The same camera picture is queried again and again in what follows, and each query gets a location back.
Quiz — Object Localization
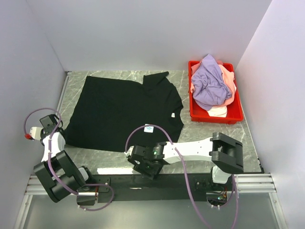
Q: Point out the black t shirt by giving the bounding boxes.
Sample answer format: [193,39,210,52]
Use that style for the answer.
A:
[64,72,183,152]

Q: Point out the white t shirt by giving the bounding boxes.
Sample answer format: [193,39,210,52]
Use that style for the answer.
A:
[207,106,227,117]

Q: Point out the red plastic bin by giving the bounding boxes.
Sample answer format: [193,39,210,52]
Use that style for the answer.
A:
[188,60,244,125]

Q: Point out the pink t shirt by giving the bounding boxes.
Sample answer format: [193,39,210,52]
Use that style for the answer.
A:
[218,64,236,107]

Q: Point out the aluminium frame rail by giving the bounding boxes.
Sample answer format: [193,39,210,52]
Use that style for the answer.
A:
[24,174,277,195]

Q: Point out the purple cable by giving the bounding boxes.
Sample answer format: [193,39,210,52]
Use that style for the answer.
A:
[23,108,114,212]
[125,124,239,229]

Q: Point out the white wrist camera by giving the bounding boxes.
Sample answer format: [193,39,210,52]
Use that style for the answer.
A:
[25,127,43,141]
[124,146,134,158]

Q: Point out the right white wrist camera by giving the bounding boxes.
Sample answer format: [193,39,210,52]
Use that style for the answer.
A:
[124,146,134,158]

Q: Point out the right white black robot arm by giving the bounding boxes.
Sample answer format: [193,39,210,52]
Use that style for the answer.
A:
[124,132,244,190]

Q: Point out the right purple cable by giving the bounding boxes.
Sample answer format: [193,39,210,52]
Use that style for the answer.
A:
[125,124,239,229]

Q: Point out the purple t shirt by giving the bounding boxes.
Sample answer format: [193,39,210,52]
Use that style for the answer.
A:
[190,54,234,111]

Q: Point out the black base beam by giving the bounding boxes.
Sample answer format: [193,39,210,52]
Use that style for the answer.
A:
[66,173,238,203]

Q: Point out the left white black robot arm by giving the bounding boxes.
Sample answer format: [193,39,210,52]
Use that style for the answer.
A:
[32,114,95,203]

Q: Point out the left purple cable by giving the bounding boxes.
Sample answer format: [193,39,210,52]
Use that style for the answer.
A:
[23,108,114,212]

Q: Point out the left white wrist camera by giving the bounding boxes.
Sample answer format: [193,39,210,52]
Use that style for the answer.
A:
[25,127,43,141]

